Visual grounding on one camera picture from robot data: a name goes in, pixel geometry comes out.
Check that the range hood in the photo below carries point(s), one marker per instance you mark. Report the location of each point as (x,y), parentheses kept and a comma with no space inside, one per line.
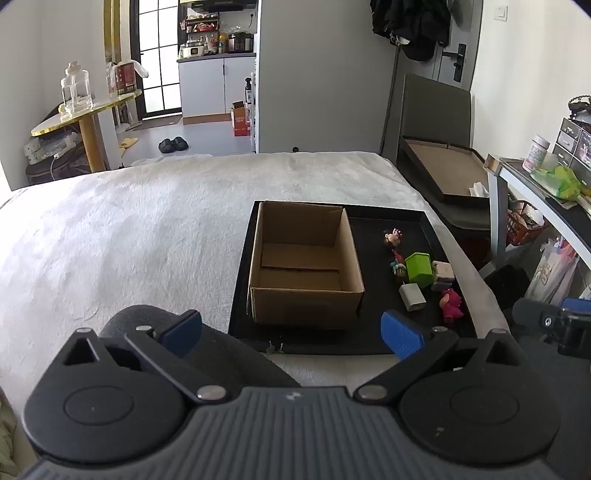
(221,4)

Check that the white light switch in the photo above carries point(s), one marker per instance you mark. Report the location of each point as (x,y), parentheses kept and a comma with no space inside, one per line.
(500,12)

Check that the small glass bottle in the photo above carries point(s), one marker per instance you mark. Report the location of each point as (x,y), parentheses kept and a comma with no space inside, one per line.
(67,94)

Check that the black door lock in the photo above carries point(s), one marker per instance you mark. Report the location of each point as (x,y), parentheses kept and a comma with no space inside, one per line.
(459,62)

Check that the green plastic bag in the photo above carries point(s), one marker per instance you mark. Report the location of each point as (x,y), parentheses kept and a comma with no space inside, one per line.
(561,181)

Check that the black tray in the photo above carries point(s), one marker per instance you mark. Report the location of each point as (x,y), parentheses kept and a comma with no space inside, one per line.
(369,258)

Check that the black framed glass door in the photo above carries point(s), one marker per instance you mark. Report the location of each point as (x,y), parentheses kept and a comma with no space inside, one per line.
(157,55)

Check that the small brown open box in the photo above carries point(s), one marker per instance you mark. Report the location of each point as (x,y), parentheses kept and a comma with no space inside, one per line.
(491,162)

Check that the large glass bottle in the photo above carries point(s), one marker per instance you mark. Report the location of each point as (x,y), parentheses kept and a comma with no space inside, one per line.
(81,90)

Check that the orange carton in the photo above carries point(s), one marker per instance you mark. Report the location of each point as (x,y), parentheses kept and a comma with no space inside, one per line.
(240,121)

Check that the white charger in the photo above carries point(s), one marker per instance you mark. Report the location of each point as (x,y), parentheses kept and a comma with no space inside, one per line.
(411,295)

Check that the grey entrance door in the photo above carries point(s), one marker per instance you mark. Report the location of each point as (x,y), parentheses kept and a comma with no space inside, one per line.
(457,27)

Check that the white shopping bag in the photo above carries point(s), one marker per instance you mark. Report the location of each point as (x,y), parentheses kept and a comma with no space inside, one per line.
(551,272)

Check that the pink dinosaur toy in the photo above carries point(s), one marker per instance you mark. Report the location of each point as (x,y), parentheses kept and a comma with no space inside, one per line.
(450,304)

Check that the grey desk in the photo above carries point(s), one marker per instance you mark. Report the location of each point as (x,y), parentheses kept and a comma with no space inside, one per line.
(495,207)

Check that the yellow slipper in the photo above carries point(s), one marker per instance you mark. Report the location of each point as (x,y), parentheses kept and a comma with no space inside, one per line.
(128,142)

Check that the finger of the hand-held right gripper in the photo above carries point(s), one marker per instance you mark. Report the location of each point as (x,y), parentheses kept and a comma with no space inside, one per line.
(577,305)

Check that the yellow curtain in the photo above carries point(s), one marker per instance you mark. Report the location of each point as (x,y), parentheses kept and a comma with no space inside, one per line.
(111,27)

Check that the shallow black box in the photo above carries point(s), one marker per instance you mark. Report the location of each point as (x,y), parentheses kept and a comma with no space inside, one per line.
(443,168)

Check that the cube rabbit toy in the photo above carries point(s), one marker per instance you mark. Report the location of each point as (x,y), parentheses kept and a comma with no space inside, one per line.
(443,272)

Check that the black hanging jacket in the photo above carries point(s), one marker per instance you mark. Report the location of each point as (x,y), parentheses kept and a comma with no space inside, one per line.
(406,23)

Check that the brown-haired doll figurine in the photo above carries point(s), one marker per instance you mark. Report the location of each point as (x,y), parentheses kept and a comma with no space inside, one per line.
(392,238)

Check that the white kitchen cabinet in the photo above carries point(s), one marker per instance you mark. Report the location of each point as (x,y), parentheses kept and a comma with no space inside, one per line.
(203,87)

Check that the dark spray bottle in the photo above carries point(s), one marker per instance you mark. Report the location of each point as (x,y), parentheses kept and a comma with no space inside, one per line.
(248,91)

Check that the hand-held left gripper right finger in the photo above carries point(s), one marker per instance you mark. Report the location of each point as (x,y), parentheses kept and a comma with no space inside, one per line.
(401,334)

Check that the brown cardboard box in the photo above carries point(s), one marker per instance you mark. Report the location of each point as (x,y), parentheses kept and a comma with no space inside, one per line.
(300,304)

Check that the white medicine bottle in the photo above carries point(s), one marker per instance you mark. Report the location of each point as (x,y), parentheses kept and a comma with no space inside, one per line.
(535,152)

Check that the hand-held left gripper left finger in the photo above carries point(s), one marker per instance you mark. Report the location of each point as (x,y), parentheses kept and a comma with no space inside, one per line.
(182,330)

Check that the kitchen spice rack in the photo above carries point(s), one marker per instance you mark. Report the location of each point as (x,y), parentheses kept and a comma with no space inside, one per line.
(202,23)

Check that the green toy box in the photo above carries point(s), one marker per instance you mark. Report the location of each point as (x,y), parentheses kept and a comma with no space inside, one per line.
(419,267)

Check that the white crumpled bag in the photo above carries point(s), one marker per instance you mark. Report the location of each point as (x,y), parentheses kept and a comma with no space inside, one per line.
(478,189)

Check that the grey drawer organizer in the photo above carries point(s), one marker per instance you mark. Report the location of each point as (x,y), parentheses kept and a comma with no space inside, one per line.
(570,138)

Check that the round gold table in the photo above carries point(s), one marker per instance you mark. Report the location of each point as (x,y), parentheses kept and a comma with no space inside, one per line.
(92,138)

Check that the black rice cooker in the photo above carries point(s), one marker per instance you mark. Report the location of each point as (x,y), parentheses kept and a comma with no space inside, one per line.
(240,42)

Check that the small figurine with jar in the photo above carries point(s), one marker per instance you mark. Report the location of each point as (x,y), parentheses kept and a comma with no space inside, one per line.
(398,270)

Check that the red basket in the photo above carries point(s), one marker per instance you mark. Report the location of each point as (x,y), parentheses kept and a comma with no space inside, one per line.
(521,228)

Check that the white power strip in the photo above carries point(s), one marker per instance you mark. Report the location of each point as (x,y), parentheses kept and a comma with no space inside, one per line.
(48,146)

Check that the dark metal ornament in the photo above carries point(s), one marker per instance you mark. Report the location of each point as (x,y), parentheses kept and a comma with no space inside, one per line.
(579,104)

